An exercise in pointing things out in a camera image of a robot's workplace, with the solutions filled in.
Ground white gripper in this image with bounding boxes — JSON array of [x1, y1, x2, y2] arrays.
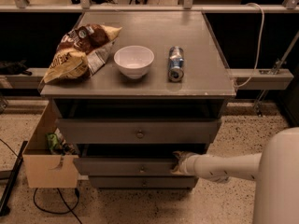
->
[[171, 151, 199, 175]]

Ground grey drawer cabinet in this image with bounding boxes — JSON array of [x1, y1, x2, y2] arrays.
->
[[39, 10, 236, 189]]

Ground blue soda can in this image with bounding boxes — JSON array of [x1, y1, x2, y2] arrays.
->
[[168, 46, 184, 82]]

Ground white bowl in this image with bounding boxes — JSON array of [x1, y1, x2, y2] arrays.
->
[[114, 46, 154, 79]]

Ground green snack packet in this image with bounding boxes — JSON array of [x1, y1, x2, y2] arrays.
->
[[46, 133, 60, 150]]

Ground cardboard box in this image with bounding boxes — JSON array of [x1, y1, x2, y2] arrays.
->
[[22, 104, 78, 188]]

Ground brown yellow chip bag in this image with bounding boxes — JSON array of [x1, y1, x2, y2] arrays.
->
[[43, 23, 121, 83]]

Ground black bar on floor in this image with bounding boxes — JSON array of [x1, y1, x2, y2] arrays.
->
[[0, 141, 27, 217]]

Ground black floor cable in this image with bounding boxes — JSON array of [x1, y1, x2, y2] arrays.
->
[[32, 187, 83, 224]]

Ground white cable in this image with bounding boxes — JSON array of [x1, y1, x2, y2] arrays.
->
[[233, 2, 265, 90]]

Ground metal rail frame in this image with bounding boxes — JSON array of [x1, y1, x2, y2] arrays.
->
[[0, 0, 299, 91]]

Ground black object on rail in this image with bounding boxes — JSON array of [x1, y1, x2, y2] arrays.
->
[[0, 60, 32, 76]]

